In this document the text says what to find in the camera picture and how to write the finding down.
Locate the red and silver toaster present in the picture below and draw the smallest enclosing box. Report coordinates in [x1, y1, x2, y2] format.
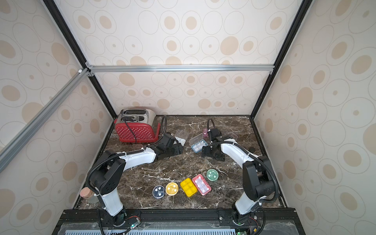
[114, 108, 161, 144]

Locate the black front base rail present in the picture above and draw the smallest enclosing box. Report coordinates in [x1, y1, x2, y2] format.
[53, 208, 305, 235]

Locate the light blue rectangular pillbox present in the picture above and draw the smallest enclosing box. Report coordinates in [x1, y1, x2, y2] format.
[189, 133, 208, 153]

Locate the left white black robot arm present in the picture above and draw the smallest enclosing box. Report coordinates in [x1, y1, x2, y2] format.
[85, 116, 183, 217]

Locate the white pillbox rear clear lid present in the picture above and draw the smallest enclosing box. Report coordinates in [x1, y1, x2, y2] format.
[175, 130, 189, 146]

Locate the aluminium frame rail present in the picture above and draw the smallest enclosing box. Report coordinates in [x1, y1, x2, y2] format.
[1, 68, 88, 171]
[89, 64, 275, 72]

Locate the magenta pillbox rear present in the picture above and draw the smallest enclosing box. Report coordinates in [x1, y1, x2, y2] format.
[203, 129, 209, 139]

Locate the left aluminium frame rail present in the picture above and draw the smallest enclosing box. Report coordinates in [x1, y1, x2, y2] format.
[1, 68, 88, 171]

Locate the yellow round pillbox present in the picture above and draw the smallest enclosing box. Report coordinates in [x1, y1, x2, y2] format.
[165, 182, 179, 196]

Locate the pink capped clear bottle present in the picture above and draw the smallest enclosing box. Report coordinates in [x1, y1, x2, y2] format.
[80, 187, 99, 204]

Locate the red rectangular pillbox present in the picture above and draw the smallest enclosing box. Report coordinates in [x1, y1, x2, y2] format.
[192, 174, 212, 196]

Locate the rear aluminium frame rail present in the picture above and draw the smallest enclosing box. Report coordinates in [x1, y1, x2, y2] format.
[89, 64, 275, 72]

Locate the dark blue round pillbox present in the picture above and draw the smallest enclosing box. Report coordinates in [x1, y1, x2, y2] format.
[152, 185, 165, 199]

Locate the yellow lidded rectangular pillbox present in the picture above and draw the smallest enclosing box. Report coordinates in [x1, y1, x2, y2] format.
[180, 178, 197, 197]

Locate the green round pillbox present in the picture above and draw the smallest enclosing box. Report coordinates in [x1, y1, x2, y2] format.
[206, 169, 219, 182]

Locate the black toaster power cord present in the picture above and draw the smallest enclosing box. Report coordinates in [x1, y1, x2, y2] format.
[121, 116, 138, 145]

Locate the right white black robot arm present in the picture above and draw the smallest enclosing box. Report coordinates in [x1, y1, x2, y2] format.
[201, 118, 279, 224]

